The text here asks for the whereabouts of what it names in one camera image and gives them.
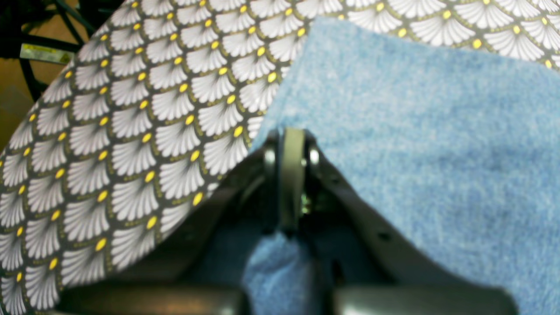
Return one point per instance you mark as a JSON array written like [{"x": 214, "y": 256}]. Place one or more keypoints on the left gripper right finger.
[{"x": 369, "y": 267}]

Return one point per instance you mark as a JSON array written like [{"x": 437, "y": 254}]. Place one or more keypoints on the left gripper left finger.
[{"x": 198, "y": 269}]

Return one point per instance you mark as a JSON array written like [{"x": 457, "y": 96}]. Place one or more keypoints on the blue T-shirt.
[{"x": 458, "y": 149}]

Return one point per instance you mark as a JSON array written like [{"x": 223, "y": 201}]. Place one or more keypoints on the fan-patterned table cloth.
[{"x": 164, "y": 99}]

